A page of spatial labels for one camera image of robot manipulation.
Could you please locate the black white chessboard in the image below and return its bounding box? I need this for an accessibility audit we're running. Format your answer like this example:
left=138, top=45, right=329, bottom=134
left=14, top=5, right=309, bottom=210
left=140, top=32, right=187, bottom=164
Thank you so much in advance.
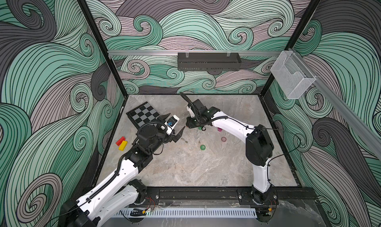
left=126, top=102, right=160, bottom=129

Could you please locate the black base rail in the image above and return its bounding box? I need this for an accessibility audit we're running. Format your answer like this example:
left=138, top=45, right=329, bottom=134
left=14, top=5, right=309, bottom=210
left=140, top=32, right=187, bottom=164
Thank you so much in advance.
left=145, top=186, right=317, bottom=204

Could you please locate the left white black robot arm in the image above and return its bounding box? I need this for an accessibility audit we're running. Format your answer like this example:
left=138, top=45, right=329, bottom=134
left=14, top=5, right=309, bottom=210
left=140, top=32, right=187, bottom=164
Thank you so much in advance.
left=58, top=114, right=183, bottom=227

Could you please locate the yellow block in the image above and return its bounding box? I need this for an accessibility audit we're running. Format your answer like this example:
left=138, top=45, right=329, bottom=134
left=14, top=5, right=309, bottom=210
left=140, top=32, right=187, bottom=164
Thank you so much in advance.
left=119, top=140, right=128, bottom=151

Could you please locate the white slotted cable duct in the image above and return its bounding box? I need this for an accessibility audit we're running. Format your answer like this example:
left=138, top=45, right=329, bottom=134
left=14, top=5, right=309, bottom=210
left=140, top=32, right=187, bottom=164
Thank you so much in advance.
left=115, top=208, right=258, bottom=219

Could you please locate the black wall tray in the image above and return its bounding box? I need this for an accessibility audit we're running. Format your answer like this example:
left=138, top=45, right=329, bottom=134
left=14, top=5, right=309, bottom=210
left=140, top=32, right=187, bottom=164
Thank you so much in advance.
left=177, top=52, right=242, bottom=72

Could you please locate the clear plastic wall holder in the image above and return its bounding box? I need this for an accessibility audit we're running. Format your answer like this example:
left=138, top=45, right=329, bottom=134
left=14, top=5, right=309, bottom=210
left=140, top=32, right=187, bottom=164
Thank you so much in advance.
left=270, top=50, right=316, bottom=100

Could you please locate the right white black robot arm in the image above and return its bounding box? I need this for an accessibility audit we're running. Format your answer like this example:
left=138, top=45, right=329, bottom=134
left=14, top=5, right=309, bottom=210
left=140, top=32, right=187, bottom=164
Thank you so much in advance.
left=180, top=93, right=300, bottom=205

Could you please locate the red block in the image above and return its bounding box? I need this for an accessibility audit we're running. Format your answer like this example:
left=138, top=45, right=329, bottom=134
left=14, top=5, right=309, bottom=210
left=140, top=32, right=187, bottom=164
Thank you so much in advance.
left=116, top=136, right=125, bottom=146

